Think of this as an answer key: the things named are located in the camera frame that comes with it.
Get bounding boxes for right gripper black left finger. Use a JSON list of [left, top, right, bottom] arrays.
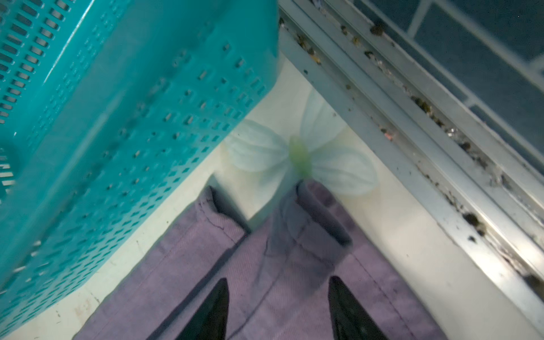
[[176, 278, 230, 340]]

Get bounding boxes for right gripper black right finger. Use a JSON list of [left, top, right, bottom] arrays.
[[328, 276, 388, 340]]

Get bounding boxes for purple trousers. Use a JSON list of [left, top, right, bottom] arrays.
[[76, 180, 446, 339]]

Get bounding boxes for teal plastic basket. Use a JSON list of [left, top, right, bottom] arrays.
[[1, 0, 279, 336]]

